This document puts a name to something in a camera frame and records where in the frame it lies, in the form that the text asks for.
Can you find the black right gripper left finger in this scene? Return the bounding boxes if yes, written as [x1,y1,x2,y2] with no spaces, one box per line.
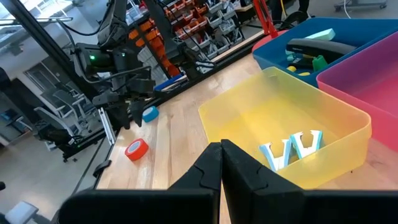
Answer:
[58,142,223,224]

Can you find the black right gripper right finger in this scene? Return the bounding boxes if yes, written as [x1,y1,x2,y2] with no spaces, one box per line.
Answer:
[220,139,398,224]

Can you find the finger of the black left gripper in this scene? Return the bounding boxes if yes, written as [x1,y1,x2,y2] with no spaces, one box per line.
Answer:
[129,99,146,128]
[106,101,131,131]

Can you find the blue tape roll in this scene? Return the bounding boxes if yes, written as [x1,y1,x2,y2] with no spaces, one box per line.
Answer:
[142,106,160,123]

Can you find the light blue staple remover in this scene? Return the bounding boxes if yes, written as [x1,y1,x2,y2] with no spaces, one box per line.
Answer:
[289,129,324,159]
[258,139,293,173]

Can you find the red tape roll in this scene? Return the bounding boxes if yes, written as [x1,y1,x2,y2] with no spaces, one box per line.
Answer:
[124,138,150,162]

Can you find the small green stapler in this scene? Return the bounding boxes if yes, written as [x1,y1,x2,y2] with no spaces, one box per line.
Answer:
[311,55,329,72]

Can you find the black stapler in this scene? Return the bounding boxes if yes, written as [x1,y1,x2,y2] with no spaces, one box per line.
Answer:
[285,37,358,63]

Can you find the mint green stapler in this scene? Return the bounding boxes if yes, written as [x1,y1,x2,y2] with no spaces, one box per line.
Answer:
[303,27,337,42]

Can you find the grey office chair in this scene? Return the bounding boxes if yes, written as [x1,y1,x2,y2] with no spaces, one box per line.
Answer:
[33,88,96,135]

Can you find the yellow translucent plastic bin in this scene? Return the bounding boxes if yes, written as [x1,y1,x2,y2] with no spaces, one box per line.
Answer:
[198,66,373,190]

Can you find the shelving with parts bins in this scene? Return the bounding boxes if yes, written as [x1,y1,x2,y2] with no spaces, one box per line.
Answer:
[126,0,261,80]

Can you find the red desk lamp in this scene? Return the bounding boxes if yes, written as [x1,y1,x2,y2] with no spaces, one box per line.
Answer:
[251,0,289,53]

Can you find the pink plastic bin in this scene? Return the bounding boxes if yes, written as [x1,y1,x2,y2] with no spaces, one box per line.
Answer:
[316,30,398,154]

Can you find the person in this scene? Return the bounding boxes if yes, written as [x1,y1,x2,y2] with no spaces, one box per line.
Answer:
[269,0,312,16]

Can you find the blue plastic bin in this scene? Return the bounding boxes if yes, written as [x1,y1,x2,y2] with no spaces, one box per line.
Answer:
[252,16,398,88]

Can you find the grey rolling platform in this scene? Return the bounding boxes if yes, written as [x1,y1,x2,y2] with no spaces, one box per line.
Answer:
[333,0,389,11]

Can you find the silver aluminium rail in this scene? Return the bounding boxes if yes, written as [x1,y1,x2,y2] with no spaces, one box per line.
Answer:
[98,107,116,146]

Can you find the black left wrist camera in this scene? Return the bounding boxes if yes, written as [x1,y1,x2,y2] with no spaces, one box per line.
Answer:
[76,43,116,75]

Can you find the black aluminium table frame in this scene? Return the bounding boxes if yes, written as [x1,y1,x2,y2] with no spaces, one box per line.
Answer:
[0,0,268,195]

